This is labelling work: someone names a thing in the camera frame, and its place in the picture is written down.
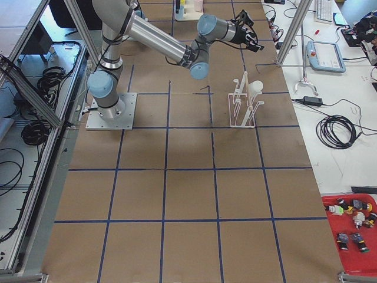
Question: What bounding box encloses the pale green plastic cup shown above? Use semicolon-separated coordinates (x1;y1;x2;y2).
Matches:
248;80;263;97

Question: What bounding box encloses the black power adapter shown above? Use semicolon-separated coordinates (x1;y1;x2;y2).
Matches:
303;96;323;107

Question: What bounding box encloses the cream plastic tray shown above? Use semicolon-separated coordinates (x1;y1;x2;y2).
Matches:
173;1;204;21

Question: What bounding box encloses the coiled black cable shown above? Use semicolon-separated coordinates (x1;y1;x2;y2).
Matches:
316;114;357;149

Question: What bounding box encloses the aluminium frame post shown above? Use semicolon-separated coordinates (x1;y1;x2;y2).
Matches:
276;0;312;66

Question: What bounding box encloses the reacher grabber tool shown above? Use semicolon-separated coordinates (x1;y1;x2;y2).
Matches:
294;24;319;96

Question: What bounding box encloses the white wire cup rack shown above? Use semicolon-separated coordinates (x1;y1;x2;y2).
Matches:
228;71;264;129

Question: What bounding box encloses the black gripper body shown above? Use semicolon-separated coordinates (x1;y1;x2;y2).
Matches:
234;9;259;47

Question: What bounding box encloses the white keyboard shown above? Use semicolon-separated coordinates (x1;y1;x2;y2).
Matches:
315;0;333;24

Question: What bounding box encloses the teach pendant tablet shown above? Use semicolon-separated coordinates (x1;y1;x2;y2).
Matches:
306;41;346;73

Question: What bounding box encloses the red parts tray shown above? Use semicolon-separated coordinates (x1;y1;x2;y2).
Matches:
322;193;376;277

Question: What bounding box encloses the pink plastic cup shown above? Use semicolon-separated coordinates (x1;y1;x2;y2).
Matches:
193;0;203;12

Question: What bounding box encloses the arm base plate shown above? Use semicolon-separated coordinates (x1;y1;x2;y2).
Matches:
86;93;137;130

